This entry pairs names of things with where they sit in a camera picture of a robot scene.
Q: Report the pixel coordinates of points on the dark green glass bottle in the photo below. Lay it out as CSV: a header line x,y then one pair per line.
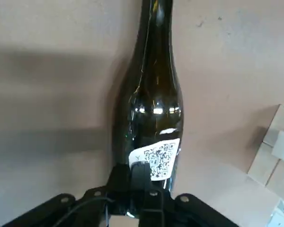
x,y
153,94

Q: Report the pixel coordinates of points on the white QR code label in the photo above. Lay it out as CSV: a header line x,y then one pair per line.
x,y
163,156

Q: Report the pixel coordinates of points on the light wooden box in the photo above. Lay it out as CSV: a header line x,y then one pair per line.
x,y
269,165

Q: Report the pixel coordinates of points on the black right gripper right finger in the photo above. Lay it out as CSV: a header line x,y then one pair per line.
x,y
151,203

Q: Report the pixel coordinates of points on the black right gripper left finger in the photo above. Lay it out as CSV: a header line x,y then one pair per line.
x,y
118,184

